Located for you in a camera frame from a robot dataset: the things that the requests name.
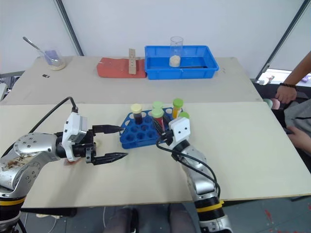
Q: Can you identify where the red cloth mat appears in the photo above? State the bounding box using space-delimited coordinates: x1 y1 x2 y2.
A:
96 57 148 79

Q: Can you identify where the person's hand with bracelet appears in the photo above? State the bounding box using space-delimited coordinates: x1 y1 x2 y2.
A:
276 84 298 104

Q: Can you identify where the glass beaker with powder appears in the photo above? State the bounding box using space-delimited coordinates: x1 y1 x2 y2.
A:
36 47 67 71

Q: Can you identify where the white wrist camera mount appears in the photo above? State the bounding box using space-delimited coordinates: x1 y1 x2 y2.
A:
61 112 89 163
168 117 191 143

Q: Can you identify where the clear cylinder with beige powder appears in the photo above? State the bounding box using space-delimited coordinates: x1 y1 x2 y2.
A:
169 36 184 68

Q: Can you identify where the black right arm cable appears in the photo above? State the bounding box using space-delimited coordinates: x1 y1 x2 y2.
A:
155 139 221 199

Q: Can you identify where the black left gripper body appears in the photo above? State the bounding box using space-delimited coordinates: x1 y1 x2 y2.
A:
72 128 97 166

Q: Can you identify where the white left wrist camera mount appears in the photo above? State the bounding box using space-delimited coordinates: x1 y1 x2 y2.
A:
61 112 89 163

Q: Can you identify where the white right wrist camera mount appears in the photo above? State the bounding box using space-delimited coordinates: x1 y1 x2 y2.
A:
168 117 191 143

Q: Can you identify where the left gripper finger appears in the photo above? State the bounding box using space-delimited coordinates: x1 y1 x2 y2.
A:
93 152 129 166
92 124 125 136

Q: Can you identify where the blue plastic bin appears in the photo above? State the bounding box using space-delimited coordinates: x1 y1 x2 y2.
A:
144 45 220 81

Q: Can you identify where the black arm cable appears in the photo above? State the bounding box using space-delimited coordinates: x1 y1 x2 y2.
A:
155 139 221 199
28 96 79 134

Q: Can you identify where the grey diagonal frame pole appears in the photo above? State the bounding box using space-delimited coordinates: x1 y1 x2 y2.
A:
53 0 85 57
256 0 311 79

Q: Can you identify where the orange tube with green cap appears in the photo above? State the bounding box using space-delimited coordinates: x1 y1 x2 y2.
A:
172 98 185 120

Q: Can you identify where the pink round object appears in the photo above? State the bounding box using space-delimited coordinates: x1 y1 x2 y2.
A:
263 98 281 111

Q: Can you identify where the dark bead bracelet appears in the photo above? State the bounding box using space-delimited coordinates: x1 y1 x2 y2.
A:
279 83 299 92

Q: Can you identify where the dark tube with yellow cap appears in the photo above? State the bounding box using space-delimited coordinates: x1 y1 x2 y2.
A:
130 103 143 125

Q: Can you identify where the red tube with green cap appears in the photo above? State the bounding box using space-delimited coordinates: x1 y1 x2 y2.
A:
151 108 165 133

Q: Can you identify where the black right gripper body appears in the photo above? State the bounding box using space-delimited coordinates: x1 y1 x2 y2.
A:
158 128 175 147

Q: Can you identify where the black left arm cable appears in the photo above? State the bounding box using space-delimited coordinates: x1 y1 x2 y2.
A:
28 96 79 134

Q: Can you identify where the person's bare hand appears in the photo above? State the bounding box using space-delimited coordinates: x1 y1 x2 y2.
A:
288 125 311 157

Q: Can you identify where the blue test tube rack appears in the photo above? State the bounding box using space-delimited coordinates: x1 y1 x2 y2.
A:
119 108 186 150

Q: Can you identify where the person's grey clothing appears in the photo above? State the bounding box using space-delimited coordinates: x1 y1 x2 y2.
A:
283 98 311 132

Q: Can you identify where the wooden test tube rack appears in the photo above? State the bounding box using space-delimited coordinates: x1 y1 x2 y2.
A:
128 48 138 75

